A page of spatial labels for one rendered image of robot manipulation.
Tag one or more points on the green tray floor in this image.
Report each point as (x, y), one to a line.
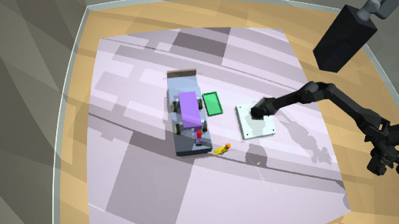
(212, 103)

